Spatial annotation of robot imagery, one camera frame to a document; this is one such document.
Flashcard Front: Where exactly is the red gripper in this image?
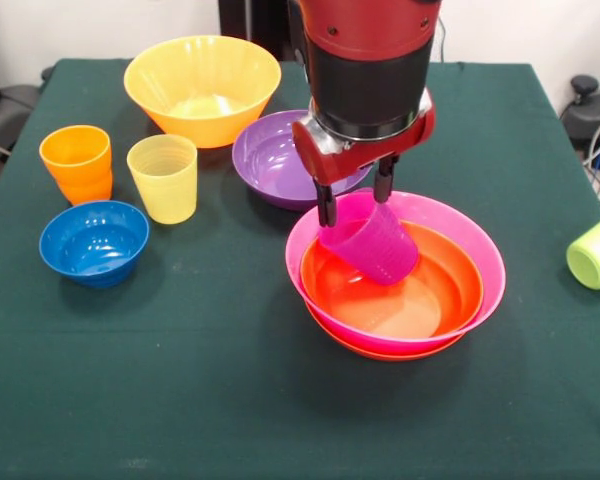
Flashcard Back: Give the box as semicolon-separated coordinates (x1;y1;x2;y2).
291;89;437;229

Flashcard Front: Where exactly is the purple plastic cup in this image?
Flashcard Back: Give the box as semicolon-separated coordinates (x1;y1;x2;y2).
318;187;421;288

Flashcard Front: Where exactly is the red plastic bowl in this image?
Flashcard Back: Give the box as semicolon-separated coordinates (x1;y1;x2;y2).
305;302;467;362
299;220;485;339

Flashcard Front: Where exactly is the large pink plastic bowl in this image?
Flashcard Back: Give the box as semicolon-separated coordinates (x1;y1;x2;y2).
284;189;508;357

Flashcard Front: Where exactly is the purple plastic bowl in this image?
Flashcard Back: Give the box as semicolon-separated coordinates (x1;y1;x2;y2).
231;109;374;212

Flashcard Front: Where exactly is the yellow plastic cup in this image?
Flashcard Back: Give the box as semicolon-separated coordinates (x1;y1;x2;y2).
126;133;199;226

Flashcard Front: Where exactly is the large orange plastic bowl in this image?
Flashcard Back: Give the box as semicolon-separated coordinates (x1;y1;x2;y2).
123;34;283;150

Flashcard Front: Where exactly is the lime green plastic cup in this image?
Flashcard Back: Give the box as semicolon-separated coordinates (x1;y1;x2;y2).
566;209;600;292

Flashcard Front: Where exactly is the dark green table cloth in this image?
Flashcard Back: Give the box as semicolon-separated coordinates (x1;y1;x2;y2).
0;58;600;480

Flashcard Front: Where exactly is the orange plastic cup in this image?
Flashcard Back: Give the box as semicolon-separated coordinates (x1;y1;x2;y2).
54;168;114;207
38;124;113;187

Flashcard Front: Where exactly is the small blue plastic bowl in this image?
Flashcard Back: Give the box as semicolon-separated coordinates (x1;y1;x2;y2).
38;199;151;289

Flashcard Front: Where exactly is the black hanging cable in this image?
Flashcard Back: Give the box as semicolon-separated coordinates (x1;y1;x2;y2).
432;17;450;64

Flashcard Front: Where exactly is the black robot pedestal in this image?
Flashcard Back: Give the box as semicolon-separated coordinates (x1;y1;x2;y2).
218;0;309;64

